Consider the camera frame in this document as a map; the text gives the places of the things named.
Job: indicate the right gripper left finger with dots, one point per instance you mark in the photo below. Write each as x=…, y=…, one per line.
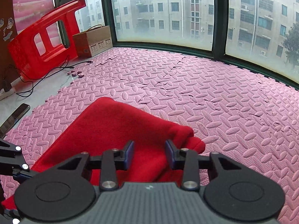
x=109, y=162

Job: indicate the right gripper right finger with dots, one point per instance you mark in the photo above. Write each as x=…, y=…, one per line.
x=189, y=161

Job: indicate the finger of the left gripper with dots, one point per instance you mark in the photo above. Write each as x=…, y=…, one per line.
x=10, y=216
x=12, y=162

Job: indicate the red hooded sweatshirt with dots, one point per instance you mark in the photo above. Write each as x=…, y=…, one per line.
x=107, y=124

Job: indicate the black smartphone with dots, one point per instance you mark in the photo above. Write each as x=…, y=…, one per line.
x=13, y=119

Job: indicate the pink foam floor mat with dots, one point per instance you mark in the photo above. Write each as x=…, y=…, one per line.
x=246, y=116

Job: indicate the loose pink mat pieces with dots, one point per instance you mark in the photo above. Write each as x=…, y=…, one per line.
x=74, y=73

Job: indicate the red plastic stool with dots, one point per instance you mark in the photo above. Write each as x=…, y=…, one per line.
x=32, y=50

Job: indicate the brown cardboard box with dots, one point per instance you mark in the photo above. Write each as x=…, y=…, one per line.
x=93, y=41

